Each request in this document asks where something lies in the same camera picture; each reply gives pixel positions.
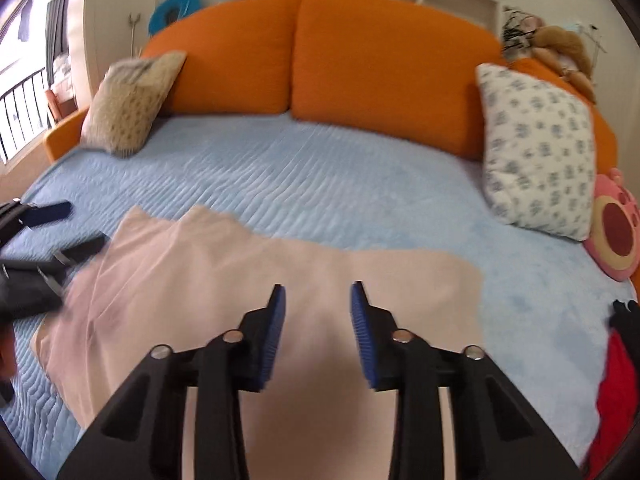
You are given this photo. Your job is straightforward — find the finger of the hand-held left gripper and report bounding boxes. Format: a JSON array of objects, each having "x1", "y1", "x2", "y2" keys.
[
  {"x1": 50, "y1": 232, "x2": 109, "y2": 267},
  {"x1": 0, "y1": 201, "x2": 74, "y2": 241}
]

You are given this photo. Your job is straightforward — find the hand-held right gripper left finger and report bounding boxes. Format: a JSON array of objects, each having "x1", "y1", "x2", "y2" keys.
[{"x1": 56, "y1": 284, "x2": 287, "y2": 480}]

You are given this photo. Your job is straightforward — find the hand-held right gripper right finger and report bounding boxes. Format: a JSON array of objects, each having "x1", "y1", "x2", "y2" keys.
[{"x1": 350, "y1": 281, "x2": 583, "y2": 480}]

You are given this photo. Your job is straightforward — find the pink pants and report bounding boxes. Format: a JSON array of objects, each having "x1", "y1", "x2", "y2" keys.
[{"x1": 30, "y1": 205, "x2": 484, "y2": 480}]

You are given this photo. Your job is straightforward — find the black balcony railing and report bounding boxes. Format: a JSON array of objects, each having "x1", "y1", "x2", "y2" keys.
[{"x1": 0, "y1": 66, "x2": 49, "y2": 162}]

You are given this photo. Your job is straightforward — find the beige dotted pillow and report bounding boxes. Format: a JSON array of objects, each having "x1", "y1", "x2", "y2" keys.
[{"x1": 80, "y1": 51, "x2": 187, "y2": 157}]

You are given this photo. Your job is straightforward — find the light blue quilted blanket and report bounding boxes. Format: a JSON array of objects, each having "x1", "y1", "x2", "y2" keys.
[{"x1": 0, "y1": 112, "x2": 638, "y2": 467}]

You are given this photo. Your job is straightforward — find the white printed pillow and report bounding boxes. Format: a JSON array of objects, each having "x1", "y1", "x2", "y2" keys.
[{"x1": 475, "y1": 62, "x2": 597, "y2": 242}]

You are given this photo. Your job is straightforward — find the red cloth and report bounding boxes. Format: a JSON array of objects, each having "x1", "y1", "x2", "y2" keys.
[{"x1": 584, "y1": 332, "x2": 640, "y2": 472}]

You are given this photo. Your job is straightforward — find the pink round plush cushion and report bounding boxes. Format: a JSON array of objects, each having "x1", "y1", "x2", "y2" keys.
[{"x1": 582, "y1": 167, "x2": 640, "y2": 282}]

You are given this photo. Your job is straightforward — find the white shelf unit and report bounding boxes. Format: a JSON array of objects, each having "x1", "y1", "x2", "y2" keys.
[{"x1": 402, "y1": 0, "x2": 505, "y2": 37}]

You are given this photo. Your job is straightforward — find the brown plush toy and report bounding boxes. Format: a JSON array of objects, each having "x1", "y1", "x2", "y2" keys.
[{"x1": 531, "y1": 25, "x2": 598, "y2": 103}]

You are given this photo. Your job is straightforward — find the orange bed frame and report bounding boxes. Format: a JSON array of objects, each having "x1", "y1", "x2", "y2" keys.
[{"x1": 44, "y1": 57, "x2": 621, "y2": 171}]

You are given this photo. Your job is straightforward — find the bright blue ring pillow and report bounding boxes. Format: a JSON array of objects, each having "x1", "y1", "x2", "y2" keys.
[{"x1": 148, "y1": 0, "x2": 202, "y2": 37}]

